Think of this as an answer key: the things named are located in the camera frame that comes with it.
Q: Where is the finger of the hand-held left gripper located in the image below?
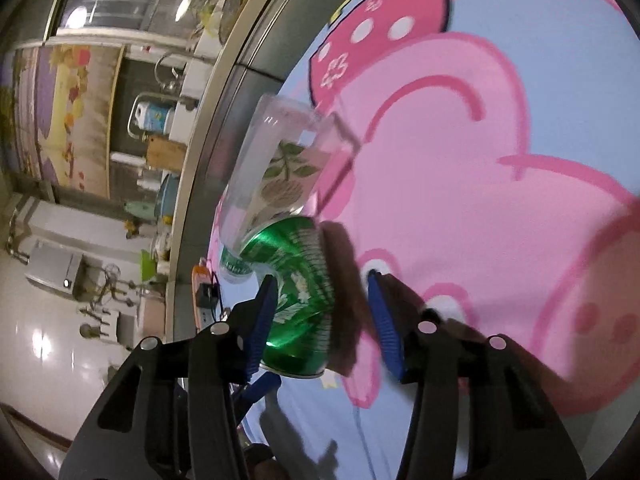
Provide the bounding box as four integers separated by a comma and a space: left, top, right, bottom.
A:
234, 374, 282, 418

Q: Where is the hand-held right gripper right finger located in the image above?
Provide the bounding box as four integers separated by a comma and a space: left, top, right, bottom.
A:
366, 269, 586, 480

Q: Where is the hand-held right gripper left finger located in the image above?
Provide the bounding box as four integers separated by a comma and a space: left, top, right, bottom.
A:
57, 274, 280, 480

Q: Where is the crushed green can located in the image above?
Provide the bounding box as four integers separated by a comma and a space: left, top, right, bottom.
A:
220, 216, 337, 380

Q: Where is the orange power strip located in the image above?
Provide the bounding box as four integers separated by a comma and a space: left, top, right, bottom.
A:
191, 259, 223, 333

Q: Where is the light blue pot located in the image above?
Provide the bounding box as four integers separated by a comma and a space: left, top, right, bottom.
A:
157, 175, 182, 216

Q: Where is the clear plastic cup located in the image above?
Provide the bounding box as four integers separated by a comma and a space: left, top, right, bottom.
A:
220, 92, 361, 261

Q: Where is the wooden cutting board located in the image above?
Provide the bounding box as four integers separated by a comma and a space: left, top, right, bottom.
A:
145, 135, 188, 171

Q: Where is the white appliance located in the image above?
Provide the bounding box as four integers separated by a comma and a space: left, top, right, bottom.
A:
25, 240, 83, 293

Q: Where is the blue white container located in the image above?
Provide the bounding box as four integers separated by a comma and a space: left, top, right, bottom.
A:
135, 101, 176, 131

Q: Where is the steel faucet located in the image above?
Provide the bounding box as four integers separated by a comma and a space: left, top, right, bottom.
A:
155, 51, 188, 96

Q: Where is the round metal lid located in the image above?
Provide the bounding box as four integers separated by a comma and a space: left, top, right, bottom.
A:
217, 0, 243, 43

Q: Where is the wall poster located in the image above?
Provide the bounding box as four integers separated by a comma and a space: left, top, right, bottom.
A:
7, 42, 126, 201

